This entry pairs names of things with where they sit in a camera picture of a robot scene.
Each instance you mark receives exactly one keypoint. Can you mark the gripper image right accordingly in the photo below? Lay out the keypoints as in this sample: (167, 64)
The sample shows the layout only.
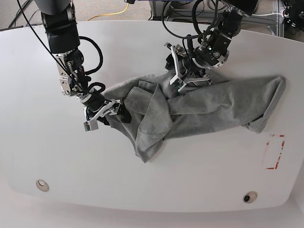
(183, 66)

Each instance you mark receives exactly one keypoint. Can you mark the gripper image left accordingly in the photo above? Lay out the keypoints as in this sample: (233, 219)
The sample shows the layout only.
(97, 106)

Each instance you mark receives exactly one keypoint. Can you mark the grey t-shirt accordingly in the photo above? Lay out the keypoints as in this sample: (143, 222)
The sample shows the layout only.
(159, 112)

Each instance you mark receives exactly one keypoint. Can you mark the left table grommet hole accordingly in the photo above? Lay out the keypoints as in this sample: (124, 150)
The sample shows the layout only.
(42, 185)

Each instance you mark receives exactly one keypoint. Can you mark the table grommet hole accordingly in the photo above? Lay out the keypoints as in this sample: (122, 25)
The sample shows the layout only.
(42, 185)
(250, 197)

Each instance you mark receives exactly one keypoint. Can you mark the red tape rectangle marking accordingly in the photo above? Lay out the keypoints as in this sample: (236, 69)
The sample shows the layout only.
(273, 151)

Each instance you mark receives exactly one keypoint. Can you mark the right table grommet hole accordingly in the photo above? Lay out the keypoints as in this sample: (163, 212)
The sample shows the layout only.
(250, 197)

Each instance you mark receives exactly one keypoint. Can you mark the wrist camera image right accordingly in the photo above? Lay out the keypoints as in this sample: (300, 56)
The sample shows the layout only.
(179, 85)

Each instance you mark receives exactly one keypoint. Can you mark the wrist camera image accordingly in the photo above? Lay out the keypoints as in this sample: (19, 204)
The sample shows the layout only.
(90, 125)
(179, 85)

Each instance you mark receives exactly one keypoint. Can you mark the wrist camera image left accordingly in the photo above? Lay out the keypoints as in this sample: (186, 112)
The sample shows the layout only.
(90, 125)

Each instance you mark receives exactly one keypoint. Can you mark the aluminium frame base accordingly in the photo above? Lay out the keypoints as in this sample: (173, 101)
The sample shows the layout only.
(181, 12)

